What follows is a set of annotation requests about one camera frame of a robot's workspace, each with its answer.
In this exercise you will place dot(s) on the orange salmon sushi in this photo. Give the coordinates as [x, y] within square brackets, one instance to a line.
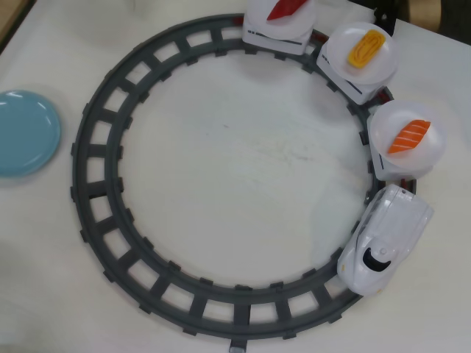
[408, 138]

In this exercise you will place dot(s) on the white plate for salmon sushi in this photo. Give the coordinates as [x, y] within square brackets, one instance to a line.
[382, 125]

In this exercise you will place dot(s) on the white Shinkansen toy locomotive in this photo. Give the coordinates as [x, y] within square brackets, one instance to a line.
[390, 228]

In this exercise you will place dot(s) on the white plate under egg sushi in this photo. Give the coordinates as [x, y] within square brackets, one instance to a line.
[342, 44]

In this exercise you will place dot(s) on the red tuna sushi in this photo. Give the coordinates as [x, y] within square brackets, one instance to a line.
[285, 9]

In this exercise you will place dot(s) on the yellow egg sushi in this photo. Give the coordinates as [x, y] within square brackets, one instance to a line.
[366, 49]

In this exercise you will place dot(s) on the blue round dish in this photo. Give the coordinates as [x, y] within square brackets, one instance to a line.
[25, 132]

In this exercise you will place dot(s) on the white train car carrying tuna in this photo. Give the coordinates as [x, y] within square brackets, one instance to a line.
[272, 43]

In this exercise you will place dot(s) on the white train car carrying salmon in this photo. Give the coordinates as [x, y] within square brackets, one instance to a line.
[395, 173]

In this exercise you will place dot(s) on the grey circular toy rail track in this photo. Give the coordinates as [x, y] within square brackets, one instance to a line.
[79, 184]

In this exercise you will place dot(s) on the black metal bracket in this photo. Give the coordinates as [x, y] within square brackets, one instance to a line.
[386, 22]

